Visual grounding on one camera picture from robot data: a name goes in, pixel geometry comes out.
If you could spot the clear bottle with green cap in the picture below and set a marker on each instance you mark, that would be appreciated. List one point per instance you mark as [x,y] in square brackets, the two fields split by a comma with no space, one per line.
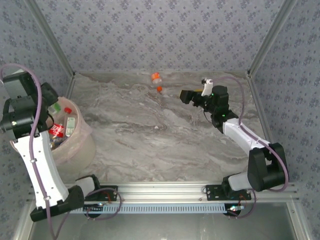
[57,107]

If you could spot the red label cola bottle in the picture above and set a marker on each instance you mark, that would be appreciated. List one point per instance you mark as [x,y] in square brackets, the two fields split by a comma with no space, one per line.
[57,130]

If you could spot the white green label bottle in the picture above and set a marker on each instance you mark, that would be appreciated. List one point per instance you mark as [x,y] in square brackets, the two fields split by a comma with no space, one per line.
[71,125]

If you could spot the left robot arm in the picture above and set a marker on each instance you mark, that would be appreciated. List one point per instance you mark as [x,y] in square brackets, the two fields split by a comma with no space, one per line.
[40,170]

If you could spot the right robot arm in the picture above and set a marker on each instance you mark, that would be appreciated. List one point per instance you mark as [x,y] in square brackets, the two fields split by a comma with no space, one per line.
[240,132]

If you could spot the beige plastic bin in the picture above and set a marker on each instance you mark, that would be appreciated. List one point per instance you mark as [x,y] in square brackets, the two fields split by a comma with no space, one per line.
[75,155]

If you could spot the orange bottle cap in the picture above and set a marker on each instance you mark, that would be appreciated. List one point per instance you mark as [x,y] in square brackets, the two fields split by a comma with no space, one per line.
[159,89]

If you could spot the small orange label bottle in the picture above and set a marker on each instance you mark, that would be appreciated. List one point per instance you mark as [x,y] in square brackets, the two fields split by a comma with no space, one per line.
[156,77]

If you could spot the small circuit board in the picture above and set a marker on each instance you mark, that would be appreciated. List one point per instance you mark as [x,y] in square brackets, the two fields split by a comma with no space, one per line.
[235,208]
[93,207]

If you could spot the grey metal sheet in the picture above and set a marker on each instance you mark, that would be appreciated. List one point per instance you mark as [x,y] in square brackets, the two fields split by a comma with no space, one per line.
[162,227]

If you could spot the aluminium frame post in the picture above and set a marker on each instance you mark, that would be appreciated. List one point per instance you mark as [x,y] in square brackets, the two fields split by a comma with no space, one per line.
[50,35]
[272,35]

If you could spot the wide aluminium base rail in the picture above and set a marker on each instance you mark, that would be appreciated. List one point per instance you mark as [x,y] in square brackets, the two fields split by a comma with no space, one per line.
[162,192]

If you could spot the aluminium lower frame bar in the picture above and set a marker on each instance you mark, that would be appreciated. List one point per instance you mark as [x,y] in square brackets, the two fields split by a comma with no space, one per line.
[298,222]
[21,230]

